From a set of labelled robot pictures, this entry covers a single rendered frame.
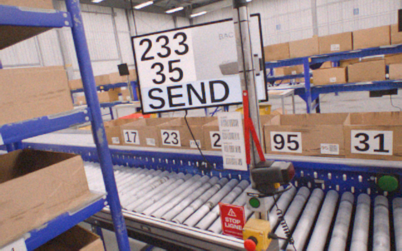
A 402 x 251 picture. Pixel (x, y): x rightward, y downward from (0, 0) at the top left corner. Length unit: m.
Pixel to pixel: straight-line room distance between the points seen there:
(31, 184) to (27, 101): 0.16
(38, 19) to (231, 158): 0.66
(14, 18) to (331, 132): 1.28
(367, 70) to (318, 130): 4.27
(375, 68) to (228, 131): 4.88
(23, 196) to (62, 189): 0.08
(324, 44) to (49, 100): 5.62
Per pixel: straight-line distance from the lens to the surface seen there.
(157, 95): 1.04
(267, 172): 0.82
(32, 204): 0.63
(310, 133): 1.44
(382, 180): 1.40
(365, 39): 5.89
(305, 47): 6.02
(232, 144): 0.90
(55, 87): 0.63
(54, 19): 0.63
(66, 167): 0.65
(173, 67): 1.01
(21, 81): 0.60
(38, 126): 0.58
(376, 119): 1.69
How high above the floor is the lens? 1.39
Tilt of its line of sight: 10 degrees down
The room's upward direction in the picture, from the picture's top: 8 degrees counter-clockwise
